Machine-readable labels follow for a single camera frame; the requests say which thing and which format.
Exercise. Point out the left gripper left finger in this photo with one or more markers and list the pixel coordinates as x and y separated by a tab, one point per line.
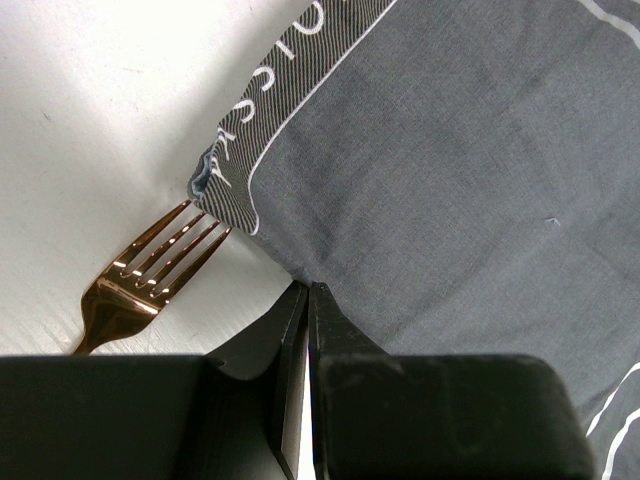
255	399

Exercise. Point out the grey striped cloth placemat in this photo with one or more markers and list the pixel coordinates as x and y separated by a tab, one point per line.
464	175

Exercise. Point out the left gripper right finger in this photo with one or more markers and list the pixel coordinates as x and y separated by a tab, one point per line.
352	397

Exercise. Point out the copper fork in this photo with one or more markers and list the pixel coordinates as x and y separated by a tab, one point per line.
126	297

